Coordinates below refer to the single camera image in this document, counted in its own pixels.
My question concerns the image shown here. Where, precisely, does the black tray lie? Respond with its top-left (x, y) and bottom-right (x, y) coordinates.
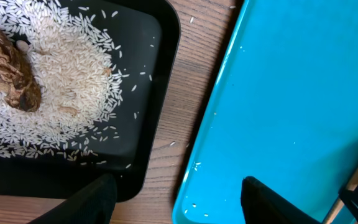
top-left (0, 0), bottom-right (180, 202)

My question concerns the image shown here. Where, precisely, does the teal plastic tray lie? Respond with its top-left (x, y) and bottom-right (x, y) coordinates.
top-left (172, 0), bottom-right (358, 223)

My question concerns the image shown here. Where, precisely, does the wooden chopstick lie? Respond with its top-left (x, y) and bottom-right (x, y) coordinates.
top-left (323, 167), bottom-right (358, 224)

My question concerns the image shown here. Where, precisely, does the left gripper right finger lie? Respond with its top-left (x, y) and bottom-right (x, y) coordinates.
top-left (241, 176), bottom-right (320, 224)

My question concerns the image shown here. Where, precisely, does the brown food scrap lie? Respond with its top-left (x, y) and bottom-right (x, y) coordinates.
top-left (0, 30), bottom-right (42, 112)

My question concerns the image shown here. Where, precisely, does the white rice pile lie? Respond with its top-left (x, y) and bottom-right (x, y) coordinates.
top-left (0, 0), bottom-right (126, 162)

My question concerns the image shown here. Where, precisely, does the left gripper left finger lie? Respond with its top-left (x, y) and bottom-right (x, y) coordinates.
top-left (29, 174), bottom-right (117, 224)

